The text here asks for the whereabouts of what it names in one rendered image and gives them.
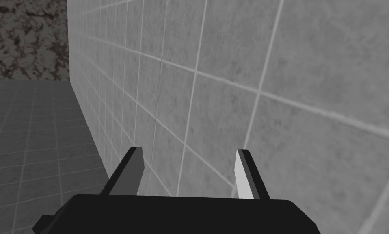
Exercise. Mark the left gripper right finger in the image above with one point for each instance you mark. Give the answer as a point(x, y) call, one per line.
point(248, 178)

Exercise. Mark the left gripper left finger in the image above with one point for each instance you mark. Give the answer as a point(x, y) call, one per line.
point(126, 177)

